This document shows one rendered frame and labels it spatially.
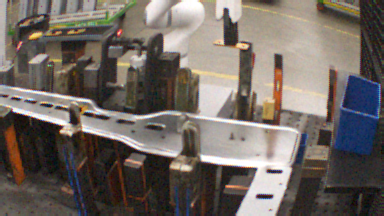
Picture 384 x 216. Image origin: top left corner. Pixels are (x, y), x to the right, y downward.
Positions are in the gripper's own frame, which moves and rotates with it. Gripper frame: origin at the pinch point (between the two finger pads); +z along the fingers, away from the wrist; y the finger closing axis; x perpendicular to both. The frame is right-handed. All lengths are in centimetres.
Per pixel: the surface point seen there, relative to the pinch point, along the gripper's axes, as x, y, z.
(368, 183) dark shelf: 49, 23, 24
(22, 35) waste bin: -248, -200, 67
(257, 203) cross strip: 15.2, 29.9, 27.3
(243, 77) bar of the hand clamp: 0.2, -14.6, 16.7
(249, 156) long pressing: 7.6, 8.1, 27.4
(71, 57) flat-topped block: -68, -30, 21
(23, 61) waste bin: -249, -203, 97
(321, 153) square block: 29.6, 13.8, 21.3
